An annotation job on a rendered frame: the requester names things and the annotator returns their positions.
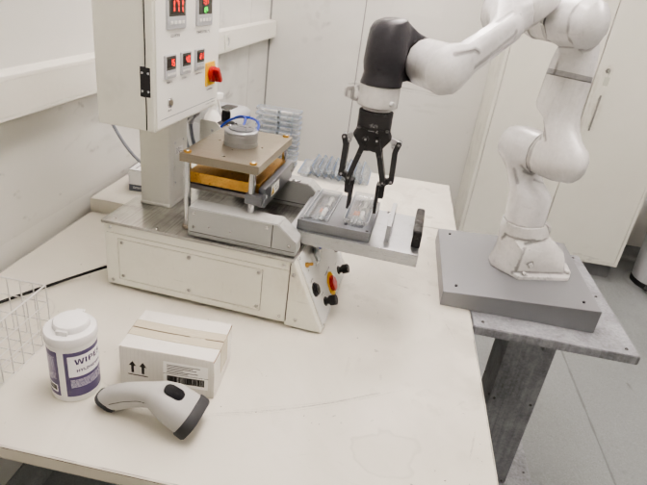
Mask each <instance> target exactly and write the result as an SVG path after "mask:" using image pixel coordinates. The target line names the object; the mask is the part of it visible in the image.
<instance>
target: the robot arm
mask: <svg viewBox="0 0 647 485"><path fill-rule="evenodd" d="M480 21H481V25H482V29H481V30H479V31H477V32H476V33H474V34H473V35H471V36H470V37H468V38H466V39H464V40H463V41H461V42H456V43H447V42H444V41H440V40H436V39H432V38H427V37H425V36H423V35H422V34H420V33H419V32H418V31H417V30H416V29H415V28H414V27H413V26H412V25H411V24H410V23H409V21H408V19H405V18H400V17H383V18H380V19H377V20H376V21H374V23H373V24H372V26H371V28H370V31H369V34H368V38H367V44H366V49H365V55H364V60H363V67H364V72H363V74H362V77H361V80H360V84H359V85H356V86H351V87H346V88H345V92H344V95H345V97H347V98H349V99H351V100H354V101H357V104H359V105H361V106H362V107H360V108H359V113H358V119H357V126H356V129H355V130H354V132H344V134H343V135H342V141H343V149H342V155H341V161H340V166H339V172H338V174H339V176H343V177H344V178H345V179H346V181H345V187H344V192H347V193H348V198H347V204H346V209H348V208H349V204H350V203H351V197H352V191H353V185H354V179H355V177H351V176H352V174H353V173H354V171H355V168H356V166H357V164H358V162H359V160H360V157H361V155H362V153H363V151H372V152H374V153H375V155H376V160H377V168H378V177H379V181H377V184H376V187H375V200H374V207H373V214H375V212H376V209H377V202H378V199H379V198H380V199H382V198H383V195H384V190H385V186H386V185H393V183H394V179H395V172H396V165H397V158H398V153H399V150H400V149H401V145H402V141H401V140H395V139H393V138H392V135H391V127H392V121H393V115H394V113H393V112H392V110H395V109H397V108H398V104H399V98H400V92H401V85H402V82H406V81H407V82H409V83H412V84H414V85H417V86H419V87H422V88H424V89H428V90H430V91H431V92H433V93H435V94H436V95H447V94H454V93H455V92H457V91H458V90H459V89H461V88H462V86H463V85H464V84H465V83H466V82H467V81H468V80H469V79H470V78H471V77H472V76H473V74H474V73H475V72H476V71H478V70H479V69H480V68H482V67H483V66H484V65H486V64H487V63H488V62H490V61H491V60H492V59H494V58H495V57H496V56H498V55H499V54H500V53H502V52H503V51H504V50H505V49H506V48H507V47H508V46H510V45H511V44H512V43H514V42H515V41H516V40H518V39H519V38H520V36H521V35H522V34H524V33H525V34H526V35H527V36H528V37H530V38H533V39H540V40H544V41H548V42H552V43H554V44H555V45H557V49H556V52H555V54H554V55H553V57H552V60H551V62H550V64H549V67H548V69H547V72H546V75H545V78H544V80H543V83H542V86H541V89H540V92H539V94H538V97H537V99H536V108H537V110H538V111H539V112H540V113H541V114H542V116H543V121H544V131H542V130H539V129H535V128H532V127H530V126H519V125H516V126H511V127H509V128H507V129H506V130H505V131H504V132H503V134H502V135H501V137H500V140H499V143H498V151H499V154H500V156H501V157H502V159H503V161H504V163H505V167H506V172H507V179H508V185H509V192H508V198H507V202H506V208H505V214H504V215H503V218H502V221H501V225H500V229H499V236H498V238H497V241H496V243H495V246H494V248H493V250H492V251H491V253H490V255H489V257H488V259H489V261H490V264H491V266H493V267H495V268H497V269H499V270H500V271H502V272H505V273H507V274H509V275H511V276H513V277H514V278H516V279H518V280H556V281H568V279H569V277H570V276H571V271H570V269H569V267H568V266H567V265H566V264H565V263H564V262H565V260H564V253H563V251H562V249H561V247H560V246H559V245H558V244H557V243H556V242H555V241H554V240H553V239H552V238H551V237H550V233H551V229H552V227H551V225H550V224H549V223H548V222H546V219H547V216H548V213H549V209H550V206H551V201H552V197H551V195H550V193H549V191H548V189H547V188H546V186H545V185H544V181H543V177H544V178H546V179H548V180H551V181H556V182H561V183H566V184H569V183H574V182H576V181H578V180H580V179H581V178H582V177H583V176H584V175H585V173H586V170H587V168H588V165H589V153H588V151H587V150H586V148H585V147H584V144H583V141H582V135H581V116H582V108H583V105H584V102H585V100H586V97H587V95H588V92H589V89H590V86H591V83H592V80H593V77H594V74H595V71H596V68H597V64H598V58H599V52H600V42H601V40H602V39H603V38H604V36H605V35H606V34H607V32H608V28H609V24H610V21H611V15H610V9H609V6H608V3H606V2H604V1H601V0H484V2H483V4H482V7H481V14H480ZM353 137H355V139H356V141H357V143H358V145H359V147H358V150H357V152H356V154H355V157H354V159H353V161H352V163H351V166H350V168H349V171H346V165H347V159H348V154H349V143H350V142H351V141H352V138H353ZM389 142H390V143H391V148H392V149H393V152H392V158H391V164H390V171H389V178H386V176H385V168H384V160H383V148H384V147H385V146H386V145H387V144H388V143H389Z"/></svg>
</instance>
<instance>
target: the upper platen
mask: <svg viewBox="0 0 647 485"><path fill-rule="evenodd" d="M284 163H285V160H284V159H278V158H277V159H275V160H274V161H273V162H272V163H271V164H270V165H269V166H268V167H267V168H266V169H265V170H264V171H262V172H261V173H260V174H259V175H258V176H257V175H256V189H255V192H257V193H259V188H260V187H261V186H262V185H263V184H264V183H265V182H266V181H267V180H268V179H269V178H270V177H271V176H272V175H273V174H274V173H275V172H276V171H277V170H278V169H279V168H280V167H281V166H282V165H283V164H284ZM248 179H249V174H246V173H241V172H237V171H232V170H227V169H221V168H216V167H211V166H202V165H196V166H194V167H193V168H192V184H191V188H193V189H198V190H203V191H211V192H216V193H221V194H226V195H231V196H236V197H241V198H245V194H246V193H247V192H248Z"/></svg>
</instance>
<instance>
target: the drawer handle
mask: <svg viewBox="0 0 647 485"><path fill-rule="evenodd" d="M425 212H426V211H425V210H424V209H421V208H419V209H418V210H417V213H416V217H415V221H414V223H415V224H414V230H413V236H412V241H411V245H410V246H411V247H415V248H420V244H421V239H422V236H423V228H424V220H425Z"/></svg>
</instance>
